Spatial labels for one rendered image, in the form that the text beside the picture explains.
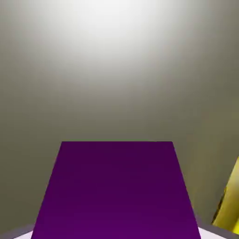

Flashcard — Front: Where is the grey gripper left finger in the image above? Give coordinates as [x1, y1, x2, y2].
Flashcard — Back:
[3, 224, 35, 239]

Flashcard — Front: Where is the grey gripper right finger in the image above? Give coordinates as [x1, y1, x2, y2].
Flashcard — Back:
[195, 214, 239, 239]

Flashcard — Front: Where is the small purple cube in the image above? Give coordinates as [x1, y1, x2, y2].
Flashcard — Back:
[30, 141, 202, 239]

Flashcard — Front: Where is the large yellow box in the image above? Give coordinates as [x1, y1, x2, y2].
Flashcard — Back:
[211, 155, 239, 234]

